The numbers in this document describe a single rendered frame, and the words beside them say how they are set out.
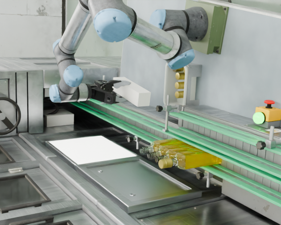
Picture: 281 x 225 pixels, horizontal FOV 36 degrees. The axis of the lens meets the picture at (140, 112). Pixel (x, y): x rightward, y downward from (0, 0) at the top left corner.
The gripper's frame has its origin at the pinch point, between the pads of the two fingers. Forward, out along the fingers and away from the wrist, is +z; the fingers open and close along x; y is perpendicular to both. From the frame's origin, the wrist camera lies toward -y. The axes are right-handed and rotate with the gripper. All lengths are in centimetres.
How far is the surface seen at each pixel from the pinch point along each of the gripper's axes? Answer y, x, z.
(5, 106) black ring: 68, 29, -37
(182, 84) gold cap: 0.5, -1.9, 29.9
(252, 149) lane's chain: -58, 5, 21
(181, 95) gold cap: -1.0, 3.3, 29.2
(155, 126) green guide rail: -4.9, 16.6, 14.1
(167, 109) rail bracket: -13.7, 4.7, 13.0
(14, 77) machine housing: 71, 13, -31
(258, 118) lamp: -55, -6, 24
